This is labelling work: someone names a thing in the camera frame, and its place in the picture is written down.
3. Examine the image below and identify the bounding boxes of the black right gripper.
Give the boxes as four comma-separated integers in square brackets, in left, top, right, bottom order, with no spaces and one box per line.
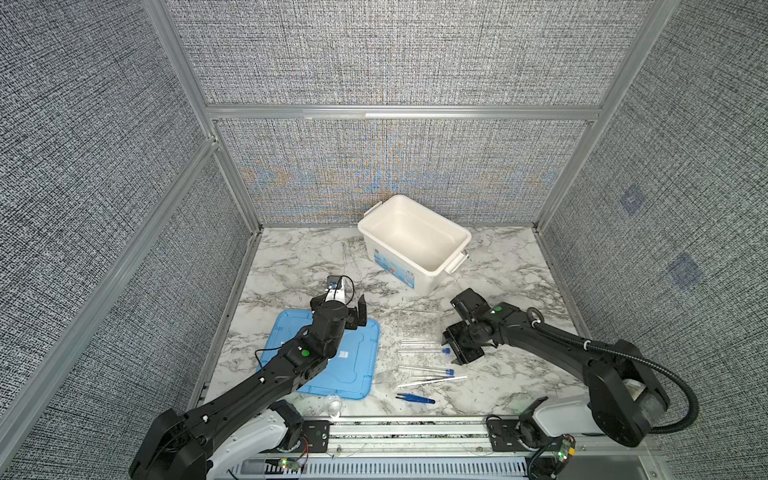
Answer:
[438,319,482,364]

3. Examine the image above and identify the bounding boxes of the clear test tube rack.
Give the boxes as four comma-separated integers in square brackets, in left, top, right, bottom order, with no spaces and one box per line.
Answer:
[392,298,458,345]

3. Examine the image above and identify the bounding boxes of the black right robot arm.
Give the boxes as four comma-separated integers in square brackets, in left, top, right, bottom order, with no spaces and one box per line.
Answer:
[442,289,669,449]

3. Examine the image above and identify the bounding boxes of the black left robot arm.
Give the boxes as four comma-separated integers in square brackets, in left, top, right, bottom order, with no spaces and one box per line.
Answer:
[128,296,368,479]

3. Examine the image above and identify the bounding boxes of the white plastic pipette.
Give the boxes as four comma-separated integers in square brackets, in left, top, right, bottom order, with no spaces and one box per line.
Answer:
[395,375,468,389]

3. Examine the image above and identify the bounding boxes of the blue plastic bin lid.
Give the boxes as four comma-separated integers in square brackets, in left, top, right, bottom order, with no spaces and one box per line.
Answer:
[259,309,380,400]

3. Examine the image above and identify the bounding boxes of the small clear glass flask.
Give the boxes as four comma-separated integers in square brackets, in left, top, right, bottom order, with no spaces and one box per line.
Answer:
[325,395,343,421]

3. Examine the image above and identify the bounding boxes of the blue plastic tweezers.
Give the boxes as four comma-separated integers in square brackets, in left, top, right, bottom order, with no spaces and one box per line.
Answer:
[396,393,436,404]

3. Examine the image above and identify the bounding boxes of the white plastic storage bin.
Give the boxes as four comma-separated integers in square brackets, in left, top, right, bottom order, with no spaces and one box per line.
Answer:
[357,194,472,296]

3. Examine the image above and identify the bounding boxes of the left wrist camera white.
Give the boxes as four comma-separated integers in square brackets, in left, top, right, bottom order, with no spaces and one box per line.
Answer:
[325,275,353,304]

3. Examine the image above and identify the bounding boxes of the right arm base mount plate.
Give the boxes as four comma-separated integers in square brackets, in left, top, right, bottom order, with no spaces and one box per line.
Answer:
[484,415,541,452]

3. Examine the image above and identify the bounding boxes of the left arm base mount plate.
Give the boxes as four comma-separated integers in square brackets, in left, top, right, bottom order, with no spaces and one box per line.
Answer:
[266,420,332,456]

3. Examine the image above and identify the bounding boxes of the aluminium front rail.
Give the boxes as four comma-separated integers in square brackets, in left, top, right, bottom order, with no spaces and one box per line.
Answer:
[214,416,671,479]

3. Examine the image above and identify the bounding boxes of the aluminium enclosure frame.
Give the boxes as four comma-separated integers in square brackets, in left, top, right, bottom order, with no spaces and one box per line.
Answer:
[0,0,682,448]

